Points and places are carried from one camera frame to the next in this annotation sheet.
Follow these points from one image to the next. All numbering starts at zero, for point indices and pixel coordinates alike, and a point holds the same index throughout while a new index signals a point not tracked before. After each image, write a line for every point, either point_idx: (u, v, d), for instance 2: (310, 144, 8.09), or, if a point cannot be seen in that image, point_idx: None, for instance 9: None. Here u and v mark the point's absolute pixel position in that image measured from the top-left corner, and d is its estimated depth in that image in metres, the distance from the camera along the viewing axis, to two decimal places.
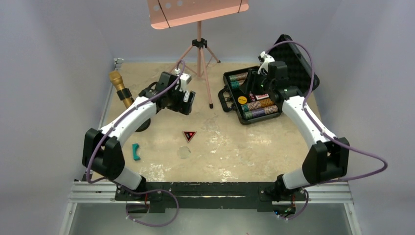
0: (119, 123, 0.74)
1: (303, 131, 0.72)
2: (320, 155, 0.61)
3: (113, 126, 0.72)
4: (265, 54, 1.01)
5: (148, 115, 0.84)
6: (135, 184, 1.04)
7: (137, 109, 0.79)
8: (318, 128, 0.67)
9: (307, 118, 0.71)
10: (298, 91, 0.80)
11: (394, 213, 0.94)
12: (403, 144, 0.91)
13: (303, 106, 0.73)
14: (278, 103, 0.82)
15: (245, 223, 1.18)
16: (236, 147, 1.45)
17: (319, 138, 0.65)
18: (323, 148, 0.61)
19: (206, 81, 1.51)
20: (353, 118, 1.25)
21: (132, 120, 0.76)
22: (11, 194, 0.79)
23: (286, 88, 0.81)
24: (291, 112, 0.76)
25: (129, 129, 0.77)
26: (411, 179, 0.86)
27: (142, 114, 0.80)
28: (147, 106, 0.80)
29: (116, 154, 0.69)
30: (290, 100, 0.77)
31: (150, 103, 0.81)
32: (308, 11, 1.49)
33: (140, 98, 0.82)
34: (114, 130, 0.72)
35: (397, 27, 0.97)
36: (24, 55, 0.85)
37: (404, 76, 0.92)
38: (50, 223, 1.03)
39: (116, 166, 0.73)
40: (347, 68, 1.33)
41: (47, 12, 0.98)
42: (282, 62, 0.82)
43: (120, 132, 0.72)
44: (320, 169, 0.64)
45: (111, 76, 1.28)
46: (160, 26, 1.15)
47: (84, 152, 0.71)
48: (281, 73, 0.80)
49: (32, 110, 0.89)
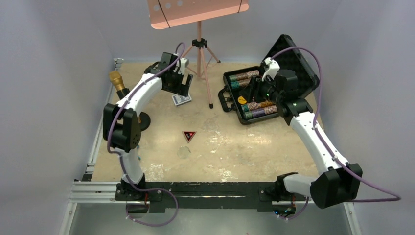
0: (132, 97, 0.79)
1: (312, 151, 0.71)
2: (332, 184, 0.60)
3: (127, 99, 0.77)
4: (269, 60, 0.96)
5: (155, 89, 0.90)
6: (138, 178, 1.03)
7: (146, 83, 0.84)
8: (330, 152, 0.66)
9: (318, 139, 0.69)
10: (308, 105, 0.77)
11: (393, 214, 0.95)
12: (402, 144, 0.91)
13: (314, 126, 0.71)
14: (286, 116, 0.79)
15: (245, 223, 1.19)
16: (236, 147, 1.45)
17: (331, 164, 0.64)
18: (335, 175, 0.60)
19: (206, 81, 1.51)
20: (353, 118, 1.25)
21: (144, 93, 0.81)
22: (11, 195, 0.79)
23: (295, 102, 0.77)
24: (301, 129, 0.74)
25: (142, 102, 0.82)
26: (411, 180, 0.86)
27: (150, 88, 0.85)
28: (154, 81, 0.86)
29: (134, 125, 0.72)
30: (299, 117, 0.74)
31: (157, 78, 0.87)
32: (308, 11, 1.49)
33: (146, 74, 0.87)
34: (129, 103, 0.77)
35: (397, 28, 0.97)
36: (25, 56, 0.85)
37: (403, 77, 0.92)
38: (50, 223, 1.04)
39: (136, 136, 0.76)
40: (347, 68, 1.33)
41: (46, 12, 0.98)
42: (291, 73, 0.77)
43: (134, 105, 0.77)
44: (331, 197, 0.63)
45: (111, 76, 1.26)
46: (160, 26, 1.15)
47: (105, 126, 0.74)
48: (291, 85, 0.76)
49: (32, 111, 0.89)
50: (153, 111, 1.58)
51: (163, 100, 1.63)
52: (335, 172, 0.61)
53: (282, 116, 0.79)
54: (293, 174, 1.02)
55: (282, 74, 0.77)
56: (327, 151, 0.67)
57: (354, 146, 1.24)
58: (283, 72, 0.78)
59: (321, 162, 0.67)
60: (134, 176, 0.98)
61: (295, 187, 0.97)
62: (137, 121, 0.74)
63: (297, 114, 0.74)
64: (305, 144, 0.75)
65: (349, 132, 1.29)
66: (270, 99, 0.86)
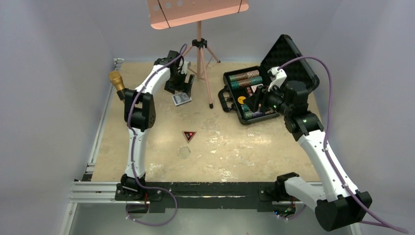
0: (148, 83, 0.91)
1: (321, 174, 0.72)
2: (340, 212, 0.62)
3: (144, 85, 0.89)
4: (276, 70, 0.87)
5: (165, 77, 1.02)
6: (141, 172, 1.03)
7: (157, 73, 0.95)
8: (340, 178, 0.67)
9: (329, 163, 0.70)
10: (318, 122, 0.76)
11: (393, 213, 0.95)
12: (403, 144, 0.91)
13: (324, 147, 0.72)
14: (294, 131, 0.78)
15: (245, 223, 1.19)
16: (236, 147, 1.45)
17: (340, 192, 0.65)
18: (343, 204, 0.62)
19: (206, 80, 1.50)
20: (353, 119, 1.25)
21: (156, 81, 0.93)
22: (11, 195, 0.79)
23: (305, 118, 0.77)
24: (311, 150, 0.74)
25: (155, 88, 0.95)
26: (411, 180, 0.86)
27: (162, 77, 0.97)
28: (165, 70, 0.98)
29: (151, 106, 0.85)
30: (310, 135, 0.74)
31: (167, 68, 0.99)
32: (308, 11, 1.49)
33: (156, 65, 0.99)
34: (146, 89, 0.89)
35: (397, 27, 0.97)
36: (24, 56, 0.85)
37: (403, 77, 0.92)
38: (50, 223, 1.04)
39: (152, 117, 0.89)
40: (347, 68, 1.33)
41: (46, 12, 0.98)
42: (302, 86, 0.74)
43: (150, 90, 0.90)
44: (337, 223, 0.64)
45: (111, 76, 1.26)
46: (161, 26, 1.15)
47: (126, 108, 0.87)
48: (301, 100, 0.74)
49: (32, 110, 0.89)
50: None
51: (164, 100, 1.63)
52: (344, 200, 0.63)
53: (290, 131, 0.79)
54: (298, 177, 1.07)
55: (292, 88, 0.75)
56: (337, 176, 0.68)
57: (354, 146, 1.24)
58: (292, 85, 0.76)
59: (330, 188, 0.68)
60: (140, 166, 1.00)
61: (299, 195, 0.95)
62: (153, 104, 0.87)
63: (307, 132, 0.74)
64: (313, 164, 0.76)
65: (349, 132, 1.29)
66: (278, 110, 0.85)
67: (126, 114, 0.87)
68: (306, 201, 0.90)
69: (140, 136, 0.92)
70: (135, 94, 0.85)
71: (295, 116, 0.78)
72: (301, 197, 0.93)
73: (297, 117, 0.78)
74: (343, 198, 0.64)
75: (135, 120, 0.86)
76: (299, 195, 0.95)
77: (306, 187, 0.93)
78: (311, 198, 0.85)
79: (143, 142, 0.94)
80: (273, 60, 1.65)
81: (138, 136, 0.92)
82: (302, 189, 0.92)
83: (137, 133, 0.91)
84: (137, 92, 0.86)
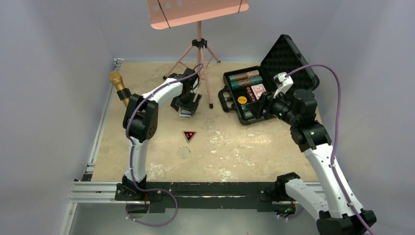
0: (156, 92, 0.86)
1: (325, 188, 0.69)
2: (345, 231, 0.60)
3: (151, 93, 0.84)
4: (283, 77, 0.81)
5: (175, 92, 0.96)
6: (140, 176, 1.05)
7: (169, 85, 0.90)
8: (346, 196, 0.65)
9: (334, 179, 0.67)
10: (326, 133, 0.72)
11: (393, 214, 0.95)
12: (403, 144, 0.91)
13: (332, 163, 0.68)
14: (301, 143, 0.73)
15: (246, 223, 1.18)
16: (236, 147, 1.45)
17: (345, 210, 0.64)
18: (348, 224, 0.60)
19: (206, 80, 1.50)
20: (353, 119, 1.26)
21: (166, 92, 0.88)
22: (11, 195, 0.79)
23: (312, 129, 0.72)
24: (316, 164, 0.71)
25: (163, 100, 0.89)
26: (411, 179, 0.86)
27: (172, 90, 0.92)
28: (176, 84, 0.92)
29: (153, 116, 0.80)
30: (317, 150, 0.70)
31: (180, 82, 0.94)
32: (308, 11, 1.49)
33: (170, 78, 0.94)
34: (152, 97, 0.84)
35: (397, 27, 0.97)
36: (25, 56, 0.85)
37: (403, 77, 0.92)
38: (50, 223, 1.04)
39: (151, 128, 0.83)
40: (347, 68, 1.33)
41: (46, 12, 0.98)
42: (311, 96, 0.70)
43: (157, 100, 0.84)
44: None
45: (111, 76, 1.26)
46: (160, 26, 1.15)
47: (126, 113, 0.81)
48: (309, 110, 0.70)
49: (33, 109, 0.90)
50: None
51: None
52: (349, 220, 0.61)
53: (296, 142, 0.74)
54: (298, 178, 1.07)
55: (300, 97, 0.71)
56: (344, 194, 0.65)
57: (354, 146, 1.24)
58: (300, 94, 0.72)
59: (335, 205, 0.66)
60: (139, 171, 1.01)
61: (301, 200, 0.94)
62: (157, 114, 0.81)
63: (314, 147, 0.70)
64: (317, 176, 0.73)
65: (349, 132, 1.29)
66: (283, 118, 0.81)
67: (126, 119, 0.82)
68: (309, 209, 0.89)
69: (139, 146, 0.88)
70: (140, 100, 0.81)
71: (301, 127, 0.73)
72: (304, 202, 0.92)
73: (304, 128, 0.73)
74: (348, 217, 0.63)
75: (134, 128, 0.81)
76: (301, 200, 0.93)
77: (309, 195, 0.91)
78: (313, 207, 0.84)
79: (141, 150, 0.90)
80: (273, 60, 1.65)
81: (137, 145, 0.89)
82: (305, 196, 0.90)
83: (135, 142, 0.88)
84: (143, 99, 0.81)
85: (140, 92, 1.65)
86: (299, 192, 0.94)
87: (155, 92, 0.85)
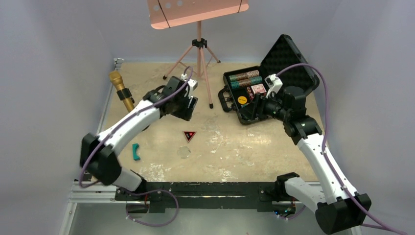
0: (119, 129, 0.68)
1: (320, 176, 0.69)
2: (340, 215, 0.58)
3: (110, 132, 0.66)
4: (274, 77, 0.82)
5: (151, 121, 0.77)
6: (135, 186, 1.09)
7: (138, 114, 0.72)
8: (339, 180, 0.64)
9: (327, 166, 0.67)
10: (316, 125, 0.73)
11: (393, 214, 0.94)
12: (401, 144, 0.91)
13: (323, 150, 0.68)
14: (293, 136, 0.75)
15: (246, 223, 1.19)
16: (236, 147, 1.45)
17: (339, 194, 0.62)
18: (341, 207, 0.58)
19: (206, 80, 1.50)
20: (353, 118, 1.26)
21: (132, 127, 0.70)
22: (11, 195, 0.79)
23: (304, 122, 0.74)
24: (309, 153, 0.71)
25: (129, 135, 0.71)
26: (409, 179, 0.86)
27: (143, 121, 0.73)
28: (149, 111, 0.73)
29: (111, 163, 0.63)
30: (308, 139, 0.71)
31: (155, 108, 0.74)
32: (308, 11, 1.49)
33: (144, 102, 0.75)
34: (111, 137, 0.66)
35: (395, 28, 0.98)
36: (25, 56, 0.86)
37: (402, 77, 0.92)
38: (50, 223, 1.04)
39: (113, 171, 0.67)
40: (347, 68, 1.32)
41: (47, 12, 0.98)
42: (299, 91, 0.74)
43: (118, 140, 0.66)
44: (337, 226, 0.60)
45: (111, 76, 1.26)
46: (160, 26, 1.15)
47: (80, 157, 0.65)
48: (299, 104, 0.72)
49: (33, 109, 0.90)
50: None
51: None
52: (343, 202, 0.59)
53: (289, 135, 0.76)
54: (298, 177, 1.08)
55: (289, 92, 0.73)
56: (336, 179, 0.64)
57: (353, 146, 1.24)
58: (290, 90, 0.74)
59: (329, 190, 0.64)
60: (130, 184, 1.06)
61: (301, 198, 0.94)
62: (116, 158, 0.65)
63: (306, 136, 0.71)
64: (312, 166, 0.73)
65: (349, 132, 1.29)
66: (277, 117, 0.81)
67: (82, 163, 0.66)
68: (308, 203, 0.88)
69: None
70: (95, 142, 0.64)
71: (293, 120, 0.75)
72: (304, 199, 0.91)
73: (296, 121, 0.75)
74: (342, 199, 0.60)
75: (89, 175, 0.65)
76: (301, 197, 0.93)
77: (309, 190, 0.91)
78: (311, 200, 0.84)
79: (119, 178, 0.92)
80: (273, 60, 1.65)
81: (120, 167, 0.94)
82: (303, 191, 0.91)
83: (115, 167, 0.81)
84: (99, 141, 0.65)
85: (140, 92, 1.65)
86: (298, 188, 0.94)
87: (114, 130, 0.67)
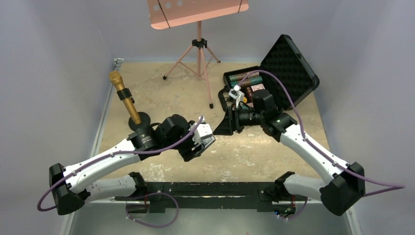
0: (85, 168, 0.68)
1: (311, 162, 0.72)
2: (342, 189, 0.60)
3: (75, 170, 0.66)
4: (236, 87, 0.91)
5: (131, 163, 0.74)
6: (129, 192, 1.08)
7: (112, 156, 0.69)
8: (328, 158, 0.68)
9: (313, 150, 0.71)
10: (290, 117, 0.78)
11: (393, 214, 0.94)
12: (400, 143, 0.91)
13: (304, 137, 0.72)
14: (273, 134, 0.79)
15: (246, 223, 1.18)
16: (236, 147, 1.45)
17: (334, 171, 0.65)
18: (342, 182, 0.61)
19: (206, 80, 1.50)
20: (353, 119, 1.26)
21: (99, 168, 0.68)
22: (11, 194, 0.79)
23: (278, 118, 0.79)
24: (292, 144, 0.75)
25: (98, 176, 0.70)
26: (408, 179, 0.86)
27: (117, 163, 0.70)
28: (125, 156, 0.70)
29: (65, 203, 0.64)
30: (288, 132, 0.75)
31: (135, 154, 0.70)
32: (308, 11, 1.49)
33: (126, 142, 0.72)
34: (74, 176, 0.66)
35: (394, 28, 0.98)
36: (25, 56, 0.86)
37: (402, 77, 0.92)
38: (50, 223, 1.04)
39: (71, 206, 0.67)
40: (347, 68, 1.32)
41: (47, 12, 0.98)
42: (265, 91, 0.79)
43: (80, 180, 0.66)
44: (345, 203, 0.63)
45: (111, 76, 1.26)
46: (160, 26, 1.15)
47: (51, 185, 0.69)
48: (270, 103, 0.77)
49: (33, 109, 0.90)
50: (152, 112, 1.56)
51: (163, 100, 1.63)
52: (340, 177, 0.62)
53: (270, 135, 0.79)
54: (292, 175, 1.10)
55: (258, 96, 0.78)
56: (326, 158, 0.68)
57: (353, 146, 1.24)
58: (257, 93, 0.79)
59: (324, 171, 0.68)
60: (122, 193, 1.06)
61: (302, 192, 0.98)
62: (73, 200, 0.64)
63: (284, 130, 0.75)
64: (300, 155, 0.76)
65: (349, 132, 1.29)
66: (254, 123, 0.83)
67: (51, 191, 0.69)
68: (310, 195, 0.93)
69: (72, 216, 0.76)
70: (59, 176, 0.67)
71: (268, 120, 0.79)
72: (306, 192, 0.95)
73: (271, 120, 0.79)
74: (338, 175, 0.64)
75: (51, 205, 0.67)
76: (302, 191, 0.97)
77: (308, 180, 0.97)
78: (313, 189, 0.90)
79: (87, 199, 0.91)
80: (273, 60, 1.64)
81: (99, 186, 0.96)
82: (303, 183, 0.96)
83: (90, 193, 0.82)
84: (63, 176, 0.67)
85: (140, 92, 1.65)
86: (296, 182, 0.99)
87: (80, 169, 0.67)
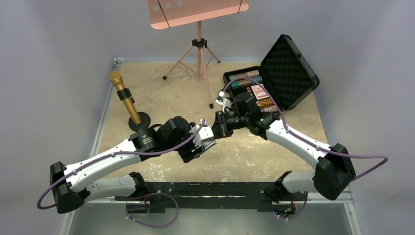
0: (86, 168, 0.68)
1: (297, 152, 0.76)
2: (329, 170, 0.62)
3: (76, 170, 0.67)
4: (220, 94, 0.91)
5: (131, 163, 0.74)
6: (129, 192, 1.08)
7: (113, 156, 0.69)
8: (311, 144, 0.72)
9: (296, 138, 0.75)
10: (273, 115, 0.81)
11: (393, 214, 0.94)
12: (400, 143, 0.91)
13: (287, 129, 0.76)
14: (260, 133, 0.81)
15: (246, 223, 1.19)
16: (236, 147, 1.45)
17: (318, 154, 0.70)
18: (329, 164, 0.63)
19: (206, 80, 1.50)
20: (353, 118, 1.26)
21: (100, 168, 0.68)
22: (11, 194, 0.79)
23: (262, 117, 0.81)
24: (277, 138, 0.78)
25: (98, 175, 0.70)
26: (408, 180, 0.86)
27: (117, 163, 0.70)
28: (126, 157, 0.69)
29: (65, 201, 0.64)
30: (271, 128, 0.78)
31: (136, 155, 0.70)
32: (308, 11, 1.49)
33: (127, 143, 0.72)
34: (74, 175, 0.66)
35: (393, 28, 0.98)
36: (25, 57, 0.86)
37: (401, 78, 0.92)
38: (50, 223, 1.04)
39: (70, 205, 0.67)
40: (347, 68, 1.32)
41: (46, 12, 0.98)
42: (246, 94, 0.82)
43: (80, 179, 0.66)
44: (337, 184, 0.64)
45: (111, 76, 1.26)
46: (161, 26, 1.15)
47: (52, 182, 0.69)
48: (251, 104, 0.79)
49: (33, 109, 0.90)
50: (152, 112, 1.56)
51: (163, 100, 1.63)
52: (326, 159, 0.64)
53: (256, 134, 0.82)
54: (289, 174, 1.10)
55: (241, 99, 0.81)
56: (309, 144, 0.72)
57: (353, 146, 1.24)
58: (240, 97, 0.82)
59: (310, 157, 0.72)
60: (122, 192, 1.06)
61: (299, 187, 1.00)
62: (73, 199, 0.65)
63: (268, 127, 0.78)
64: (286, 147, 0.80)
65: (349, 132, 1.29)
66: (241, 126, 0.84)
67: None
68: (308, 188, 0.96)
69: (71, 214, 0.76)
70: (60, 174, 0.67)
71: (253, 120, 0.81)
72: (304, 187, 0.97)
73: (256, 120, 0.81)
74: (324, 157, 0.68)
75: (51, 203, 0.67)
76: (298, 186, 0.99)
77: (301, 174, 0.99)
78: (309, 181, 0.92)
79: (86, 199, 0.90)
80: (273, 60, 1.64)
81: (99, 185, 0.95)
82: (298, 178, 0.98)
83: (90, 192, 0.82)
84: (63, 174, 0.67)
85: (140, 92, 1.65)
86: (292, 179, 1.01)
87: (80, 168, 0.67)
